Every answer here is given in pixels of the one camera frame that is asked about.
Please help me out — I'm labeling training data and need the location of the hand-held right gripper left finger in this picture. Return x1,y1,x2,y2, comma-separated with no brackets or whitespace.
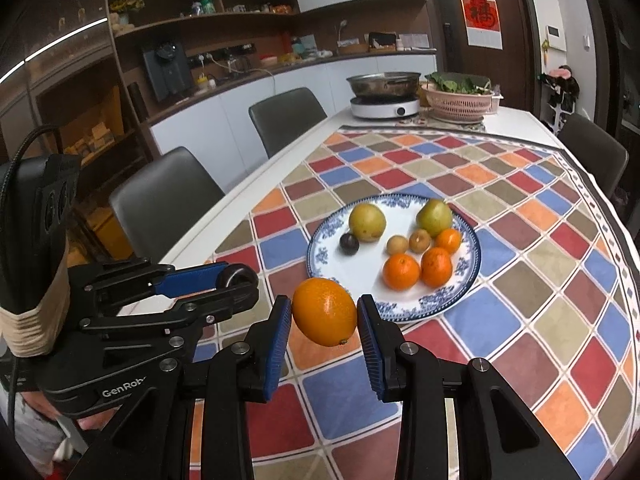
67,296,292,480

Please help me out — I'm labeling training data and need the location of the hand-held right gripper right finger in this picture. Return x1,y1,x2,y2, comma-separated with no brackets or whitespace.
356,294,581,480

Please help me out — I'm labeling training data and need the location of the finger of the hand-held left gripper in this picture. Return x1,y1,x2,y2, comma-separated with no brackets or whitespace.
102,259,232,297
117,280,260,333

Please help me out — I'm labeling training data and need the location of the oblong orange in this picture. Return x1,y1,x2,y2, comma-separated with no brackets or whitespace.
292,277,358,347

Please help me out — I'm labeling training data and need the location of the blue patterned white plate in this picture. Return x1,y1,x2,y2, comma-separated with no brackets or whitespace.
306,193,482,322

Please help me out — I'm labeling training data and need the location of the large round orange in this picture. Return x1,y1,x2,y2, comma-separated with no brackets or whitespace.
382,253,421,291

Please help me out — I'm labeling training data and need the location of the small orange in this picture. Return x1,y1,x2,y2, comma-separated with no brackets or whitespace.
420,247,454,289
434,228,462,254

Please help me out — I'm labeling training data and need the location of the person's printed clothing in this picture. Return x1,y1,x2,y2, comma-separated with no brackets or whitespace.
10,392,88,476

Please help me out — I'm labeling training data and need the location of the grey dining chair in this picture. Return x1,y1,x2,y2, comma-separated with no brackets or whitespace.
108,146,226,266
556,112,630,201
248,87,328,158

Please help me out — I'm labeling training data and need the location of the yellow pear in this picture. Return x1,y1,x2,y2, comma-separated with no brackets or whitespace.
348,202,387,244
416,198,454,237

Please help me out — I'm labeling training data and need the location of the white base cabinet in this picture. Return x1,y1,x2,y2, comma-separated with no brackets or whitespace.
150,52,438,171

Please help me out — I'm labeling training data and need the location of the colourful checkered tablecloth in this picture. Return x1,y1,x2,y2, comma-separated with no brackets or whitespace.
190,127,640,480

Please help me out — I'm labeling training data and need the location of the dark wooden shelf cabinet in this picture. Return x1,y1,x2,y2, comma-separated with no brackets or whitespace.
0,15,151,261

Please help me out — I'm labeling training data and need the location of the white induction cooker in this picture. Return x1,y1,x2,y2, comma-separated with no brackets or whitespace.
349,95,422,120

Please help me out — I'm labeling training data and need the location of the pink plastic basket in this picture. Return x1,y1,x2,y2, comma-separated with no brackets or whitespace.
420,82,502,122

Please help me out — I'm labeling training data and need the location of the steel pan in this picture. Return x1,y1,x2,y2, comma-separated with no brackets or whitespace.
346,71,422,101

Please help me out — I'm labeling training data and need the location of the yellow flower bouquet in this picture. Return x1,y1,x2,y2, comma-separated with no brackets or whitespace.
109,0,146,26

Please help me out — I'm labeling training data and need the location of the white shoe rack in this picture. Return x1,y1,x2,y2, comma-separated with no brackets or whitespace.
540,65,581,128

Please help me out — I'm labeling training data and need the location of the dark wooden door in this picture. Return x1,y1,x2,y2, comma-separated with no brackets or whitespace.
425,0,538,106

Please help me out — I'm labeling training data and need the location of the black cable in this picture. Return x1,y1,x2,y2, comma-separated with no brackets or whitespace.
7,126,63,171

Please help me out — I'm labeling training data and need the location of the red wall calendar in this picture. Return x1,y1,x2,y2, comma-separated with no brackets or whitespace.
457,0,503,51

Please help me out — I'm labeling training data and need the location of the white wall panel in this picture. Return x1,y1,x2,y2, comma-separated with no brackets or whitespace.
545,25,568,52

